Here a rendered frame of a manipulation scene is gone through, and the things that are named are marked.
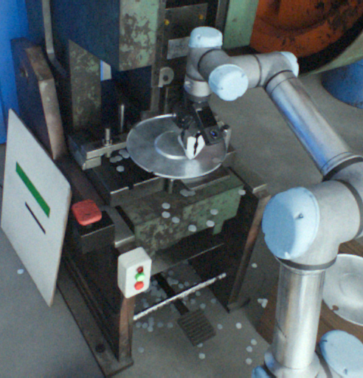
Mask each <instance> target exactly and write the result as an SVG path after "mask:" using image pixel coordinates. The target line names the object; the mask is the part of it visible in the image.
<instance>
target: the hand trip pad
mask: <svg viewBox="0 0 363 378"><path fill-rule="evenodd" d="M72 213H73V214H74V216H76V218H77V220H78V221H79V223H80V224H82V225H87V224H91V223H94V221H97V220H99V219H100V218H101V216H102V213H101V212H100V210H99V208H98V206H97V205H96V203H95V202H94V201H93V200H90V199H87V200H84V201H81V202H78V203H76V204H73V205H72Z"/></svg>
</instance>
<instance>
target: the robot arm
mask: <svg viewBox="0 0 363 378"><path fill-rule="evenodd" d="M222 38H223V36H222V34H220V32H219V31H218V30H217V29H215V28H212V27H197V28H195V29H194V30H193V31H191V33H190V40H189V44H188V53H187V65H186V71H185V79H184V82H183V83H181V87H182V88H183V90H184V94H183V100H181V101H179V102H178V103H174V104H173V114H172V121H173V122H174V123H175V124H176V126H178V127H179V128H183V131H182V132H181V136H179V142H180V143H181V145H182V146H183V148H184V152H185V154H186V156H187V157H188V158H189V159H193V158H194V157H195V156H196V155H197V154H198V153H199V151H200V150H201V148H202V147H203V145H204V144H205V145H207V146H211V145H214V144H217V143H219V142H221V141H222V140H223V139H224V136H223V134H222V132H221V131H220V128H219V127H218V124H217V122H216V119H215V117H214V114H213V112H212V109H211V108H210V105H209V102H208V100H209V99H210V98H211V97H212V93H213V92H214V93H216V94H217V95H218V96H219V97H221V98H222V99H224V100H234V99H236V98H237V97H240V96H241V95H243V93H244V92H245V91H246V89H251V88H256V87H263V89H264V91H265V92H266V93H267V95H268V96H269V98H270V99H271V101H272V102H273V104H274V106H275V108H276V109H277V110H278V111H279V113H281V115H282V116H283V118H284V120H285V122H286V123H287V125H288V127H289V128H290V129H291V131H292V132H293V134H294V135H295V137H296V138H297V139H298V141H299V142H300V144H301V146H302V147H303V148H304V151H305V152H306V153H307V155H308V157H310V158H311V160H312V161H313V163H314V165H315V166H316V168H317V170H318V171H319V172H320V174H321V175H322V178H321V181H320V183H318V184H314V185H308V186H305V187H301V188H300V187H298V188H291V189H288V190H287V191H284V192H281V193H279V194H277V195H275V196H274V197H272V198H271V199H270V200H269V202H268V204H267V205H266V209H265V211H263V218H262V230H263V233H265V234H266V237H265V240H266V243H267V245H268V247H269V249H270V250H271V252H272V253H273V254H274V256H275V258H276V259H277V260H278V261H279V262H280V270H279V278H278V288H277V304H276V312H275V321H274V337H273V343H272V344H271V345H270V346H269V347H268V348H267V350H266V351H265V354H264V361H263V364H262V365H258V366H257V367H256V368H254V369H253V372H252V378H363V344H362V343H361V341H360V340H359V339H358V338H355V337H354V336H353V335H352V334H348V333H347V332H345V331H338V330H335V331H330V332H328V333H327V334H324V335H323V336H322V337H321V339H320V342H319V343H317V344H316V338H317V329H318V323H319V313H320V307H321V302H322V292H323V286H324V281H325V276H326V271H327V269H330V268H331V267H332V266H333V265H334V264H335V262H336V257H337V251H338V246H339V244H341V243H343V242H346V241H350V240H353V239H357V238H360V236H363V157H362V156H358V155H355V154H353V152H352V151H351V149H350V148H349V146H348V145H347V143H346V142H345V141H344V140H343V139H342V137H341V136H340V134H339V133H338V132H337V130H336V129H335V128H334V127H333V125H332V124H331V122H330V121H329V119H328V118H327V116H326V115H325V114H324V113H323V112H322V110H321V109H320V108H319V106H318V104H317V103H316V101H315V100H314V99H313V98H312V96H311V95H310V94H309V93H308V92H307V91H306V88H305V87H304V85H302V83H301V82H300V80H299V79H298V77H297V74H298V70H299V67H298V63H297V58H296V57H294V55H293V54H292V53H290V52H270V53H262V54H255V55H240V56H232V57H229V56H228V55H227V54H226V53H225V52H224V51H223V50H222V49H221V45H222ZM181 103H182V104H181ZM179 104H180V105H179ZM174 110H175V111H176V119H175V118H174V117H173V115H174Z"/></svg>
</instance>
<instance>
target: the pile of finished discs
mask: <svg viewBox="0 0 363 378"><path fill-rule="evenodd" d="M322 300H323V302H324V303H326V304H327V305H328V307H329V308H330V309H332V305H336V306H338V308H339V309H338V310H334V311H333V312H334V313H335V314H337V315H338V316H340V317H342V318H344V319H346V320H348V321H350V322H351V323H355V324H359V325H361V326H363V258H361V257H359V256H355V255H337V257H336V262H335V264H334V265H333V266H332V267H331V268H330V269H327V271H326V276H325V281H324V286H323V292H322Z"/></svg>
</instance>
